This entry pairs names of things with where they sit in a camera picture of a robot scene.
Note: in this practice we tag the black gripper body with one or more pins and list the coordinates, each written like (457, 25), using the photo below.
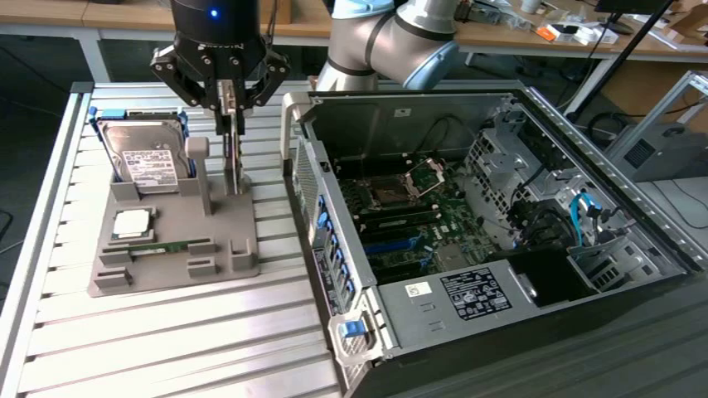
(217, 29)

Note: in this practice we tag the graphics card with black fan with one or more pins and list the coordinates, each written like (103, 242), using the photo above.
(233, 166)

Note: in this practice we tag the brown cardboard box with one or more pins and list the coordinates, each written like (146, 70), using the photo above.
(282, 10)

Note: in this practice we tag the hard disk in blue caddy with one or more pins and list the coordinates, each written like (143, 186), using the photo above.
(145, 157)

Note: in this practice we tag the open PC case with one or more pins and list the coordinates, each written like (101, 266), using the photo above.
(306, 166)

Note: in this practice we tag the CPU socket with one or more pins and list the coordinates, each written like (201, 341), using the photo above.
(387, 192)

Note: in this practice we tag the grey printed parts rack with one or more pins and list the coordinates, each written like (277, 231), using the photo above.
(183, 224)

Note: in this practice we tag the silver CPU chip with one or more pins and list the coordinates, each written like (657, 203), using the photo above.
(133, 224)

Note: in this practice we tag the metal socket cover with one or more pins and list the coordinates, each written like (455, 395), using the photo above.
(426, 178)

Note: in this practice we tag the black RAM slot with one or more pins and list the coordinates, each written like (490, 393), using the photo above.
(398, 215)
(401, 226)

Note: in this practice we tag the green RAM stick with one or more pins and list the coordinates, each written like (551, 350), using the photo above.
(161, 248)

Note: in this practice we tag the metal drive cage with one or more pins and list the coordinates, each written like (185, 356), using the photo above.
(498, 161)

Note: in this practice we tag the long blue expansion slot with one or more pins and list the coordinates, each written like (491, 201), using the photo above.
(393, 245)

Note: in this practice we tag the green motherboard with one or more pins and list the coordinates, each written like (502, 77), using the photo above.
(459, 219)

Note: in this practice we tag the white cup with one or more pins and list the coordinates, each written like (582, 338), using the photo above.
(531, 5)

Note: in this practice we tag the small orange black box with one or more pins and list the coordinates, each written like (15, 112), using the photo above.
(547, 33)

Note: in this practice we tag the silver chipset heatsink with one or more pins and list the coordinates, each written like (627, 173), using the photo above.
(454, 258)

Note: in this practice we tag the small white box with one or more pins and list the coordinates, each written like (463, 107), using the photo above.
(598, 38)

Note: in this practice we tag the blue case latch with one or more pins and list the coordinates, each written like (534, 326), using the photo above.
(351, 329)

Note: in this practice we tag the grey power supply unit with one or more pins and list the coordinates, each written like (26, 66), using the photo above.
(421, 319)

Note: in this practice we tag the black stand pole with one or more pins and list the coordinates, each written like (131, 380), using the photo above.
(627, 54)

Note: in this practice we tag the black monitor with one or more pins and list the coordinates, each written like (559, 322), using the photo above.
(626, 4)

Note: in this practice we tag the grey computer tower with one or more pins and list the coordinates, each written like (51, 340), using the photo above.
(665, 157)

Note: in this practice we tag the metal disk bay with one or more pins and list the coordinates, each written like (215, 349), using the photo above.
(603, 269)

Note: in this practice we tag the folded brown cardboard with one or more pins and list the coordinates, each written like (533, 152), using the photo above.
(694, 20)

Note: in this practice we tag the aluminium profile frame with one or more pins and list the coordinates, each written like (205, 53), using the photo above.
(678, 93)

